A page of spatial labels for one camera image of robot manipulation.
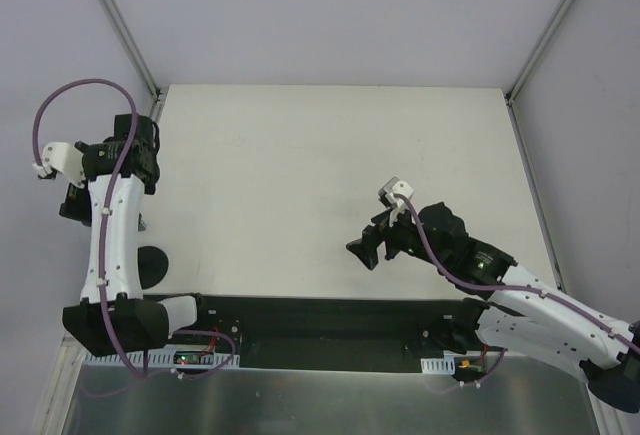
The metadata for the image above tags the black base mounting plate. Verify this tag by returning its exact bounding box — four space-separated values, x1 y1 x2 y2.
176 296 489 373

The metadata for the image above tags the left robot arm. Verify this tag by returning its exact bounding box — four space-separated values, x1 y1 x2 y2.
59 114 212 357

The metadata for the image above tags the left aluminium frame post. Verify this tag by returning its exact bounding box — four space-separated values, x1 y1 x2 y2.
97 0 161 101

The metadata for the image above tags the right white cable duct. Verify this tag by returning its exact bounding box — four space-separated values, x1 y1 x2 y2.
420 355 456 376

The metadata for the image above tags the white cable duct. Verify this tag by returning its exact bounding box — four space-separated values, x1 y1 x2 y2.
84 347 240 371
420 355 456 376

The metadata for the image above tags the black smartphone clear case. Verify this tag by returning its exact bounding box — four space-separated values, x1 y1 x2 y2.
138 214 147 231

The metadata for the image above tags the left white cable duct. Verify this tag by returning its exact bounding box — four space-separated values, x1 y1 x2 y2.
84 347 240 371

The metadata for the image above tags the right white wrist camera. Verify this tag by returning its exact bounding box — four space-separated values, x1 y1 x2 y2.
378 177 414 226

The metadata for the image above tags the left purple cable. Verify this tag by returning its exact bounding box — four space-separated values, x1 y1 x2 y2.
31 77 238 381

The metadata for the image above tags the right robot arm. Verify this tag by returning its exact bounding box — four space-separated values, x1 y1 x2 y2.
346 203 639 414

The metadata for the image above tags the aluminium frame post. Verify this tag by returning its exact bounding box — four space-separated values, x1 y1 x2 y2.
97 0 161 101
505 0 578 106

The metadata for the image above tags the right aluminium frame post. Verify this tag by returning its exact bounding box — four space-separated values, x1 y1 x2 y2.
505 0 578 106

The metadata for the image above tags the black phone stand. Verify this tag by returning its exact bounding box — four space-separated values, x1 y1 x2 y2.
137 246 169 290

